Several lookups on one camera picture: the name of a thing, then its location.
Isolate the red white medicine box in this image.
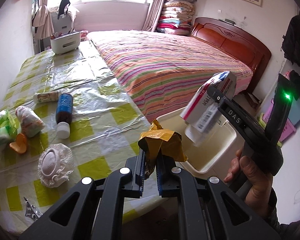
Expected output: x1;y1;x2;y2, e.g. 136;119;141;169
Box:
180;71;237;141

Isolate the striped colourful bedspread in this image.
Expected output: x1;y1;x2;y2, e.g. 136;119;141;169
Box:
87;30;253;122

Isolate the white washing machine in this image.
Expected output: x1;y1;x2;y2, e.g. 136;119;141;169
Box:
49;5;79;34

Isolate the silver foil scrap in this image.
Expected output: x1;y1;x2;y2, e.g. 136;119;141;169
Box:
24;197;43;222

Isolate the striped right curtain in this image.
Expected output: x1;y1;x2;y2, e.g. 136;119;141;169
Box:
142;0;165;32

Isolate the small white printed tube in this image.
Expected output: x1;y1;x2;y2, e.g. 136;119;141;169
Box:
33;92;61;103

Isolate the blue plastic storage bin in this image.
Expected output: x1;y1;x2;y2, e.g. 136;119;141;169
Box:
288;99;300;126

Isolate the orange peel piece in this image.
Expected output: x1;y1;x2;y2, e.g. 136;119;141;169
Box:
9;133;27;154

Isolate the yellow checked plastic tablecloth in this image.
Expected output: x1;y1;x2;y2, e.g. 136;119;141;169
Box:
0;41;149;235

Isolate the yellow wrapper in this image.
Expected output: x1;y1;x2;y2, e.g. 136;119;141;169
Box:
138;119;188;179

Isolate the cream plastic trash bin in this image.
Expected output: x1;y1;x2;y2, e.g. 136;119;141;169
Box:
157;108;244;179

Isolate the beige left curtain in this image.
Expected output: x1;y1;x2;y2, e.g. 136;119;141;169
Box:
32;0;54;40

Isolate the white lace round cover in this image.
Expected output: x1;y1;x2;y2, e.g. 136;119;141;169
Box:
38;144;75;188

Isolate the stack of folded quilts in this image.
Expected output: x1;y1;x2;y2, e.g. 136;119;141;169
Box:
156;0;196;36

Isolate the person's right hand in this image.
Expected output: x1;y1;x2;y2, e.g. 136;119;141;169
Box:
224;148;273;217

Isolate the brown bottle blue label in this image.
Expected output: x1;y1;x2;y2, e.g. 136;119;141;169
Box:
56;93;73;139

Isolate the red wooden headboard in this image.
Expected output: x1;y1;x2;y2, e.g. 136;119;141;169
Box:
191;17;271;94

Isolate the black hanging jacket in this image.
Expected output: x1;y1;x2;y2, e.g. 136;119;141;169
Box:
281;11;300;67

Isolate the green white tissue pack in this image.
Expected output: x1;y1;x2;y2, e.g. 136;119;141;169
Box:
0;109;18;146

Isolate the crumpled white printed wrapper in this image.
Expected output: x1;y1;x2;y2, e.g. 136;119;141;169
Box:
15;106;45;138

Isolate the white plastic storage box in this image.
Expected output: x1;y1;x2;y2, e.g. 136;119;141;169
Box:
50;32;81;54

